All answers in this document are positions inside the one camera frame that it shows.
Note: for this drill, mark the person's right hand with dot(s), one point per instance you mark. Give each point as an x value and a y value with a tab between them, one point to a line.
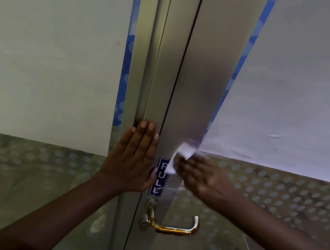
203	177

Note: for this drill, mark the person's left hand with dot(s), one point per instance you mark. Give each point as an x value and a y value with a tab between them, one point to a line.
133	162

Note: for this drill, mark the white tissue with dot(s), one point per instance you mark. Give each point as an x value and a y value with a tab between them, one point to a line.
184	150

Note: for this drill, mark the person's left forearm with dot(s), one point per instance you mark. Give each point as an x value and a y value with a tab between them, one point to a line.
49	220

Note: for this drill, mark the blue pull sign sticker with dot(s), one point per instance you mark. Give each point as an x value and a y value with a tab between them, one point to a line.
159	186

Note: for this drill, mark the metal framed glass door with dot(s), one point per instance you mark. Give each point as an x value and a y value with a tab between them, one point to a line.
199	72

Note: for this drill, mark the metal lock cylinder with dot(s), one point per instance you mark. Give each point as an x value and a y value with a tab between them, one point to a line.
143	225

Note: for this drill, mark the large white paper sheet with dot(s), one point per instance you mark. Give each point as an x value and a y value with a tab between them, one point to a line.
301	90
48	45

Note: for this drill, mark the metal door frame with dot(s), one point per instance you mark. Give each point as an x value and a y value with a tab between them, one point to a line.
168	50

